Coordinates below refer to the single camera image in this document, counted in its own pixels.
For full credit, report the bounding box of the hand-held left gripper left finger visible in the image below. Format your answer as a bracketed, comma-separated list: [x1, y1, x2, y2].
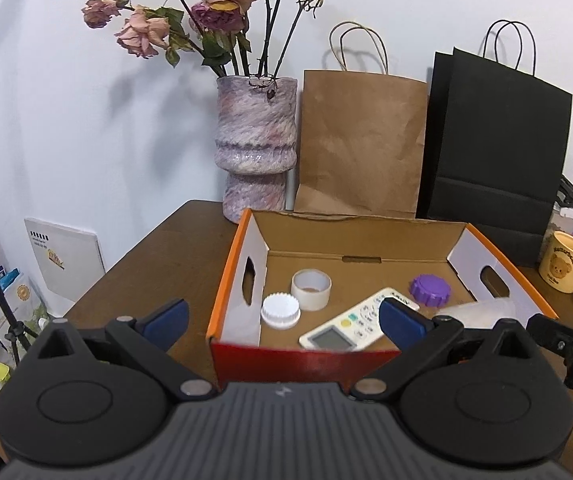
[36, 298, 216, 402]

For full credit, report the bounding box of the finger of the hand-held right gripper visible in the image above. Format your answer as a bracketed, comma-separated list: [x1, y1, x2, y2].
[525, 312, 573, 361]

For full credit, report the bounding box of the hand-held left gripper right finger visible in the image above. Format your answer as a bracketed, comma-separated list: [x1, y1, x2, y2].
[349, 297, 537, 402]

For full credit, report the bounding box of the purple ribbed cap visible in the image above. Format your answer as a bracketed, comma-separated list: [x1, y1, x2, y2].
[409, 273, 453, 309]

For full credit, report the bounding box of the white remote control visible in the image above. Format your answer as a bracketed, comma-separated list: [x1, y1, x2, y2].
[298, 287, 421, 351]

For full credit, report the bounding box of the white plastic bottle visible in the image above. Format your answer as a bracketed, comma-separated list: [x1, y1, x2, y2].
[433, 298, 517, 331]

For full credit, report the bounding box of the cardboard box with orange rim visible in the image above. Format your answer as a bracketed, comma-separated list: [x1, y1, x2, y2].
[206, 208, 560, 391]

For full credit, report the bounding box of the beige tape roll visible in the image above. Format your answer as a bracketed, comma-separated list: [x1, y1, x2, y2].
[291, 268, 332, 311]

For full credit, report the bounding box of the white ribbed jar cap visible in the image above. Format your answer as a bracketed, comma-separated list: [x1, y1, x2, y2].
[261, 292, 301, 330]

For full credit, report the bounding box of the yellow bear mug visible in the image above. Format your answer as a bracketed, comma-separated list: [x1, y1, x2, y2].
[538, 231, 573, 299]

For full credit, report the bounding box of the clear plastic container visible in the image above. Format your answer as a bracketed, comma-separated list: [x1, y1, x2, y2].
[546, 204, 573, 236]

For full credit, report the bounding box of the white flat carton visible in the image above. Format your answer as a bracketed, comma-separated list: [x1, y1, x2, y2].
[23, 217, 106, 316]

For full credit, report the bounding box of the white packet with gold emblem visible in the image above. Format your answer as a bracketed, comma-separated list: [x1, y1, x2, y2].
[0, 272, 50, 351]

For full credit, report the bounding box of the brown paper bag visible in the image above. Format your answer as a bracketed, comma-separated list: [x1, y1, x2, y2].
[291, 20, 430, 220]

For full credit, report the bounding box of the black paper bag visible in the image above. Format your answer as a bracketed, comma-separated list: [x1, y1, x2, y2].
[415, 19, 573, 269]

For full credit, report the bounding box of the mottled pink ceramic vase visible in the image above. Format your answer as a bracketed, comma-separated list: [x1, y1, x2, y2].
[215, 74, 300, 224]

